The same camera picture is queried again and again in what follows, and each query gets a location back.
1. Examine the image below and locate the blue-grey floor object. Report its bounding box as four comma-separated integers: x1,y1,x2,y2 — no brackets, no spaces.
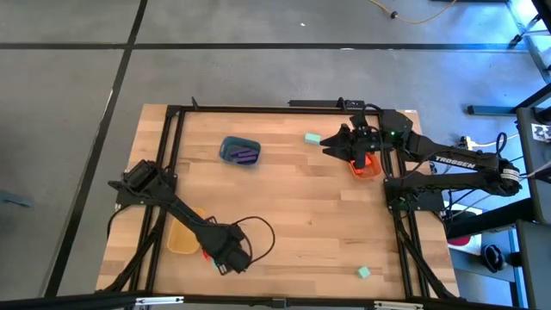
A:
0,189,34,208

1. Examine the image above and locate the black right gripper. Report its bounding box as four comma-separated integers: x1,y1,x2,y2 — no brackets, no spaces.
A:
319,113,385,170

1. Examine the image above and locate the silver frame bracket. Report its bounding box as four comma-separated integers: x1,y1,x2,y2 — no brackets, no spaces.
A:
134,295,185,307
372,300,425,310

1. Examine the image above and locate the grey desk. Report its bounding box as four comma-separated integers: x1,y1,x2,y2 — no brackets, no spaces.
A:
515,81,551,225
515,219,551,310

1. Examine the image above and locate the yellow plastic bin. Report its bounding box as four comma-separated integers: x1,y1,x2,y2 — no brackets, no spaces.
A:
166,206,207,256

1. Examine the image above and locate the white plug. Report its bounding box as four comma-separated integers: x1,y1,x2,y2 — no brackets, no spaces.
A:
458,135,480,151

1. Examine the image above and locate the blue plastic bin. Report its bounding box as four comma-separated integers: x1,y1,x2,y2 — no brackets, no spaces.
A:
219,135,263,169

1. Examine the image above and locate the orange plastic bin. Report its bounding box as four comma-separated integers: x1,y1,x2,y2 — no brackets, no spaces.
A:
347,151,384,181

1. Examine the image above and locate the black-and-white marker tag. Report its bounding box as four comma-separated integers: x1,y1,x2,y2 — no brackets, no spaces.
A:
530,123,551,144

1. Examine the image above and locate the yellow floor cable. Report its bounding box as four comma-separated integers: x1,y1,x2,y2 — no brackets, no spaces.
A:
368,0,458,25

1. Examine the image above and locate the blue-grey metal bar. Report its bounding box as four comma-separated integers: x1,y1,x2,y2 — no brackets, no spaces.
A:
467,104,518,116

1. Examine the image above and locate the black aluminium table frame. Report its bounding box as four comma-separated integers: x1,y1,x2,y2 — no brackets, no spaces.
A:
95,104,461,301

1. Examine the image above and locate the black power strip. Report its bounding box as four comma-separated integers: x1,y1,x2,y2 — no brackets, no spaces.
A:
287,97,368,109

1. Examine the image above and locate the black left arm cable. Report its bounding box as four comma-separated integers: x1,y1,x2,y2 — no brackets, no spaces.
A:
231,214,277,266

